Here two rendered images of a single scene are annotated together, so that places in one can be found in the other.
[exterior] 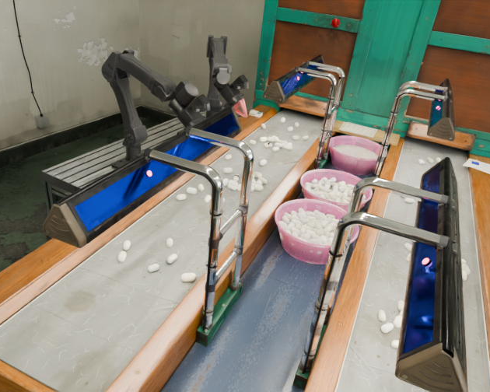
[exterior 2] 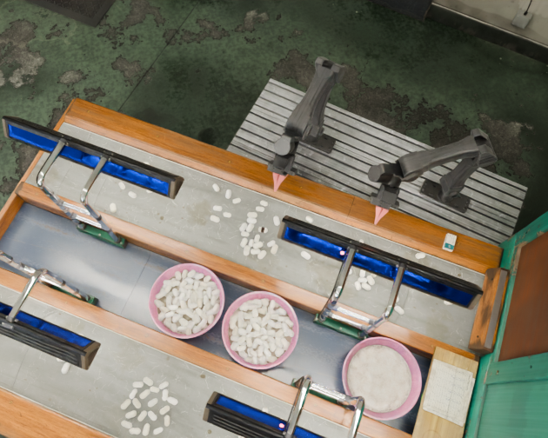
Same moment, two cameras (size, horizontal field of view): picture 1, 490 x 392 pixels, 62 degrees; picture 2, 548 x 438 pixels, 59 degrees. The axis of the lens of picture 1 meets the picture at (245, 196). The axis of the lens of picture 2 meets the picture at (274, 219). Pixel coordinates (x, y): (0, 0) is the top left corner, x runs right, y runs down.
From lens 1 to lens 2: 1.80 m
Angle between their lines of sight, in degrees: 62
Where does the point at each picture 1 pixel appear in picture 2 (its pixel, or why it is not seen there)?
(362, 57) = (528, 371)
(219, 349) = (77, 238)
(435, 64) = not seen: outside the picture
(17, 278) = (103, 119)
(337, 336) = (56, 299)
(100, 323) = (76, 169)
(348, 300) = (87, 311)
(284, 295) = (125, 278)
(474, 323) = (75, 410)
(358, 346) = (56, 315)
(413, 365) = not seen: outside the picture
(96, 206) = (19, 132)
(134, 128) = not seen: hidden behind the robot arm
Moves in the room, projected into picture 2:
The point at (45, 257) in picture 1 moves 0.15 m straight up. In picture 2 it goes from (123, 124) to (112, 102)
